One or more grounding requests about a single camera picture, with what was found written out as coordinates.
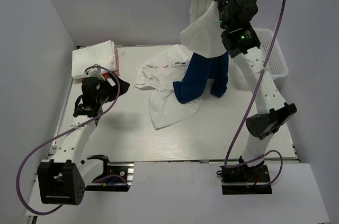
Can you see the white red-print t-shirt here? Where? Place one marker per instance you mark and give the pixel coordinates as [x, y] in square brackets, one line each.
[203, 35]

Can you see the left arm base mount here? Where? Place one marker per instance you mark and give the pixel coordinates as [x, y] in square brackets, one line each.
[115, 177]

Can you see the white cartoon-print t-shirt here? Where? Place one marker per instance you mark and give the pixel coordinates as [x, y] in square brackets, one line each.
[158, 74]

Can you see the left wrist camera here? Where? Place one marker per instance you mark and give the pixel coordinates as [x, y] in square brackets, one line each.
[98, 73]

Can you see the blue t-shirt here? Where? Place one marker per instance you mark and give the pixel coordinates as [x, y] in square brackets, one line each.
[199, 71]

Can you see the folded white t-shirt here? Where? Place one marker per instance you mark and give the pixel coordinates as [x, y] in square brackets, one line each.
[102, 54]

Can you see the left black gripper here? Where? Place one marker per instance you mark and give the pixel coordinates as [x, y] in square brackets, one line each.
[113, 89]

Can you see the white plastic basket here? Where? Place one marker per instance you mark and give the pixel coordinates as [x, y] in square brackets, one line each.
[276, 64]

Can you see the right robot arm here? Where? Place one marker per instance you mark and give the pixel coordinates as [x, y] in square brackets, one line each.
[267, 110]

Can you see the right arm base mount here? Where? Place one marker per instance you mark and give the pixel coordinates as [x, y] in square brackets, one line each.
[244, 180]

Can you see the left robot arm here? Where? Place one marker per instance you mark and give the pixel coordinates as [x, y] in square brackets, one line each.
[64, 178]

